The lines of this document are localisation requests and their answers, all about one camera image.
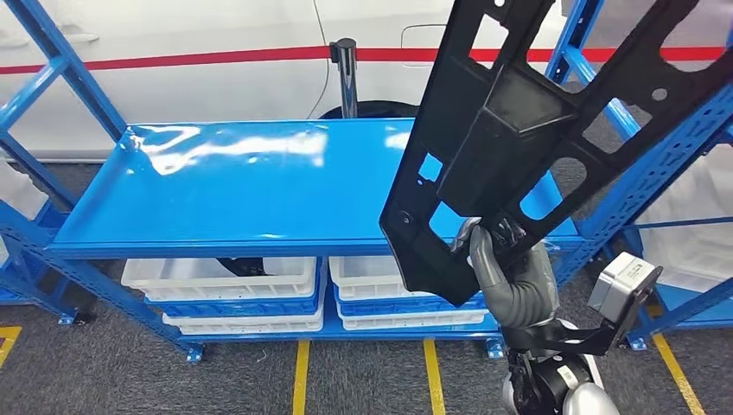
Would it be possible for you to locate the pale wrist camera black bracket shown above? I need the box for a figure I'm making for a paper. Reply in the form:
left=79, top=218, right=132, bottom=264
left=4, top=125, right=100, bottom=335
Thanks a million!
left=502, top=252, right=664, bottom=357

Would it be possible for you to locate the white car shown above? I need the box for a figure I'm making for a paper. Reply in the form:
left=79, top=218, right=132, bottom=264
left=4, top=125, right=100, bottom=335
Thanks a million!
left=0, top=0, right=574, bottom=164

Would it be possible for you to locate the red barrier belt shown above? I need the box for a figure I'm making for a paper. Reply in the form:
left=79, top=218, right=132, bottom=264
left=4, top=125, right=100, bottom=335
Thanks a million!
left=0, top=45, right=729, bottom=75

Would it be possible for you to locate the black stanchion post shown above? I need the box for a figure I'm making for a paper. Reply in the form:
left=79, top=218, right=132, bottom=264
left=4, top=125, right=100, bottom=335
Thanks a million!
left=328, top=37, right=359, bottom=119

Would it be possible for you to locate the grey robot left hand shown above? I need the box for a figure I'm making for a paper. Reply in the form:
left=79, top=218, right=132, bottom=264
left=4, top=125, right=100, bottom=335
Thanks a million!
left=450, top=216, right=561, bottom=332

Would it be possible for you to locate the blue plastic crate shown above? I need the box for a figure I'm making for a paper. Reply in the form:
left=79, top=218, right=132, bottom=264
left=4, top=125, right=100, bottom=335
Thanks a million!
left=143, top=274, right=322, bottom=319
left=334, top=286, right=488, bottom=318

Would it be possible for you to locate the black curved bracket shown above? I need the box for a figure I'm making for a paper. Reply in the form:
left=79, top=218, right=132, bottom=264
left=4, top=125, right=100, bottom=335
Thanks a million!
left=216, top=258, right=271, bottom=278

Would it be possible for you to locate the black plastic mounting plate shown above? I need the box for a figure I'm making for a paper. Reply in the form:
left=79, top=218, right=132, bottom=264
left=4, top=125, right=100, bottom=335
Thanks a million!
left=379, top=0, right=733, bottom=308

